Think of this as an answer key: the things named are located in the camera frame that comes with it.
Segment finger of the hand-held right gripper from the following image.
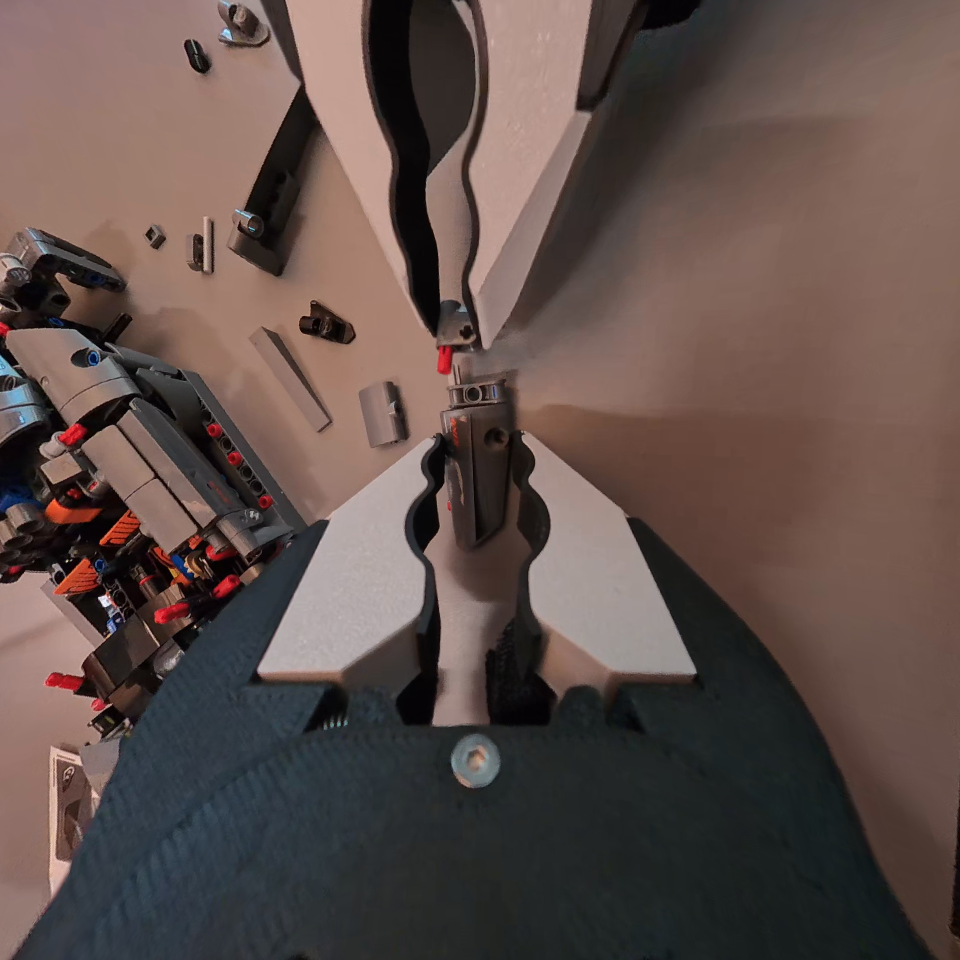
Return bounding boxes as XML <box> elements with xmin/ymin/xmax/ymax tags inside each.
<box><xmin>453</xmin><ymin>0</ymin><xmax>648</xmax><ymax>351</ymax></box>
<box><xmin>287</xmin><ymin>0</ymin><xmax>445</xmax><ymax>339</ymax></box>

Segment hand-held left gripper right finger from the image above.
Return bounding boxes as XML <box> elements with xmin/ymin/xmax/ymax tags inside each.
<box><xmin>512</xmin><ymin>431</ymin><xmax>700</xmax><ymax>706</ymax></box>

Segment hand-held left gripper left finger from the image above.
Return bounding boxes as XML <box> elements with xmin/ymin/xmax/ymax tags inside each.
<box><xmin>256</xmin><ymin>433</ymin><xmax>445</xmax><ymax>706</ymax></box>

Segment grey lego panel assembly red pins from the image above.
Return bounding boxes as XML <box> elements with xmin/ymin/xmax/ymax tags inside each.
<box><xmin>437</xmin><ymin>352</ymin><xmax>520</xmax><ymax>554</ymax></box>

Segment grey lego connector red pin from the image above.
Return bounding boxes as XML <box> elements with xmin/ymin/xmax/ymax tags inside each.
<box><xmin>435</xmin><ymin>298</ymin><xmax>479</xmax><ymax>376</ymax></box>

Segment grey curved lego panel pin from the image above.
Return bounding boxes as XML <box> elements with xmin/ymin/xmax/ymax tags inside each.
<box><xmin>216</xmin><ymin>0</ymin><xmax>272</xmax><ymax>49</ymax></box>

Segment long grey lego beam panel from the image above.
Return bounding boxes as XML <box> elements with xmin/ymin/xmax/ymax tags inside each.
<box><xmin>226</xmin><ymin>84</ymin><xmax>321</xmax><ymax>279</ymax></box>

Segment grey lego panel with connector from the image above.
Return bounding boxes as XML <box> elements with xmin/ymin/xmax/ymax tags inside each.
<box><xmin>357</xmin><ymin>380</ymin><xmax>411</xmax><ymax>450</ymax></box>

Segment white bar grey lego piece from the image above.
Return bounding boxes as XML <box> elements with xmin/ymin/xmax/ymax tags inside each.
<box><xmin>185</xmin><ymin>216</ymin><xmax>216</xmax><ymax>276</ymax></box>

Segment long grey lego wedge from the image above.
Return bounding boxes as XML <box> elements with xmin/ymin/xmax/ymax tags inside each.
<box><xmin>248</xmin><ymin>325</ymin><xmax>334</xmax><ymax>435</ymax></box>

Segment black lego clip piece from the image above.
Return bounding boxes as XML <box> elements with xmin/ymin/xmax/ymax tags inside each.
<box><xmin>297</xmin><ymin>299</ymin><xmax>357</xmax><ymax>346</ymax></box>

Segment grey black lego car model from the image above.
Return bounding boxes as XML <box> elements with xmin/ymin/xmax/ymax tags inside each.
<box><xmin>0</xmin><ymin>225</ymin><xmax>310</xmax><ymax>745</ymax></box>

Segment white lego sticker sheet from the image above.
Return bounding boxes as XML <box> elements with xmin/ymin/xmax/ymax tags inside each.
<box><xmin>47</xmin><ymin>742</ymin><xmax>106</xmax><ymax>899</ymax></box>

